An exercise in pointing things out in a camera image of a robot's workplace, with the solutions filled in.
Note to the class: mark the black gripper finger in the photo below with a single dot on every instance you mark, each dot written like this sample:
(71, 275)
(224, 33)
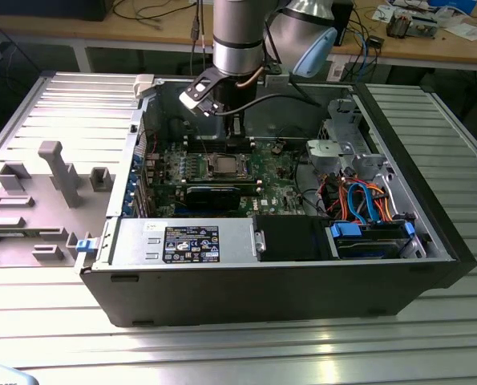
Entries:
(237, 128)

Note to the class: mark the silver CPU green edge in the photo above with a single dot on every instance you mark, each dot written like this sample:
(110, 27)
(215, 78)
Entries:
(227, 165)

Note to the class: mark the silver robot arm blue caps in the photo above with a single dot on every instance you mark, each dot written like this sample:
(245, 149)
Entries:
(238, 36)

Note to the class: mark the CPU socket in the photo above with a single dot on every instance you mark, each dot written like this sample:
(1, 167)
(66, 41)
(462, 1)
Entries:
(212, 157)

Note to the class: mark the round coin battery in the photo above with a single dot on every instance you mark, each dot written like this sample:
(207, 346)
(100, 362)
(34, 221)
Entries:
(277, 149)

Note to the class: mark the green motherboard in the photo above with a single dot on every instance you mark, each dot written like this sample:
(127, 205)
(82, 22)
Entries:
(278, 188)

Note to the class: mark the black graphics card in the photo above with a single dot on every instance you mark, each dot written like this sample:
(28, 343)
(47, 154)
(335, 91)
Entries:
(212, 198)

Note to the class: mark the silver metal drive cage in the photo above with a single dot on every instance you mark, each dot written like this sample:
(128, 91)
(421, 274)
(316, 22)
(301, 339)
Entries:
(322, 154)

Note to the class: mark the white labelled box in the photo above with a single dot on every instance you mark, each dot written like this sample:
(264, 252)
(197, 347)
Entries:
(337, 71)

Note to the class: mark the wooden desk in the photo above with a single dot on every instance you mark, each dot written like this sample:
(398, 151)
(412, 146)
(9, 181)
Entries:
(142, 34)

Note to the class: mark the black upright box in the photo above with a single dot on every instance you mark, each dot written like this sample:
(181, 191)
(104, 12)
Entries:
(345, 12)

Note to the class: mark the small black adaptor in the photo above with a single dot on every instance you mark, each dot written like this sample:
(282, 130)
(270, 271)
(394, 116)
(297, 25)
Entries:
(376, 41)

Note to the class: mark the grey power supply black label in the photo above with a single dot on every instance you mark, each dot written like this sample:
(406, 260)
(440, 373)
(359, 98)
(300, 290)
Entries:
(138, 240)

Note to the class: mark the copper wound transformer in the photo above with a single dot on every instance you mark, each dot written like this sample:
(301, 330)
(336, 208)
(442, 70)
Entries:
(398, 24)

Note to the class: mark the hard disk in blue carrier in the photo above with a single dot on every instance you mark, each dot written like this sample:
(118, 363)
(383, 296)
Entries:
(366, 249)

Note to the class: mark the blue case latch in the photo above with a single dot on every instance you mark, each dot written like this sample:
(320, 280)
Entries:
(85, 245)

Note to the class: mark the grey electronic device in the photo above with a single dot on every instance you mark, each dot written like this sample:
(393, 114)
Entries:
(422, 26)

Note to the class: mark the black flat box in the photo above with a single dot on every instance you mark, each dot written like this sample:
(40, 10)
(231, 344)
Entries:
(49, 10)

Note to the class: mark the grey plastic parts rack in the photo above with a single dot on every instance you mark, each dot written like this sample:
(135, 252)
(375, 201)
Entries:
(41, 248)

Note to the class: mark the blue cardboard box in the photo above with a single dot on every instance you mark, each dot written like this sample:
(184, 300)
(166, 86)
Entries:
(454, 4)

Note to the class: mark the white papers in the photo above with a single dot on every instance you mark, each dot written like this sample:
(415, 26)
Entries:
(468, 31)

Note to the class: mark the green RAM stick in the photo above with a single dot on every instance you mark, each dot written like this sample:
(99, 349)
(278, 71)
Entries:
(9, 233)

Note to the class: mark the white keyboard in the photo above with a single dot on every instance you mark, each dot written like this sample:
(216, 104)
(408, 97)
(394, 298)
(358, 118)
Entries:
(5, 377)

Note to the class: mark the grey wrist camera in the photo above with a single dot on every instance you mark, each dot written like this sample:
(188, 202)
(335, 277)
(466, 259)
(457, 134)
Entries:
(276, 79)

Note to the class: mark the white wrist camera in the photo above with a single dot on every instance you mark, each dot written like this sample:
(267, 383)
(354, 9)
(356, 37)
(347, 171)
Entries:
(194, 94)

